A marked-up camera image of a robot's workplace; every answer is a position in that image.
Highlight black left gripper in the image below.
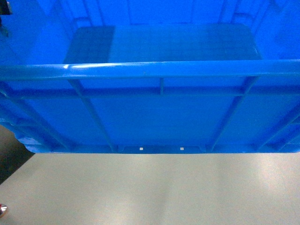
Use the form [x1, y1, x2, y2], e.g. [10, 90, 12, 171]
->
[0, 0, 12, 37]

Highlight large blue plastic crate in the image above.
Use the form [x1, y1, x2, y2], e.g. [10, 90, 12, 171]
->
[0, 0, 300, 154]

